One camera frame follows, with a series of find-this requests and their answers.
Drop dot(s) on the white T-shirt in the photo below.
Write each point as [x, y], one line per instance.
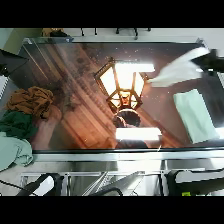
[178, 71]

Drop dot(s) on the silver frame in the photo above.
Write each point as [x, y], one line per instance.
[133, 156]

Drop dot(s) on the dark green garment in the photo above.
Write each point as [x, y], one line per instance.
[16, 124]

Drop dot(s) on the light green garment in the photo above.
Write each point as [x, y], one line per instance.
[13, 150]

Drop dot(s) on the brown garment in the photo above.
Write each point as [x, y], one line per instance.
[31, 100]

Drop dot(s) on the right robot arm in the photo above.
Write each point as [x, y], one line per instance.
[213, 61]

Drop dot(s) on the folded pale green garment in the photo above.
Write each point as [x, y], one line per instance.
[196, 116]

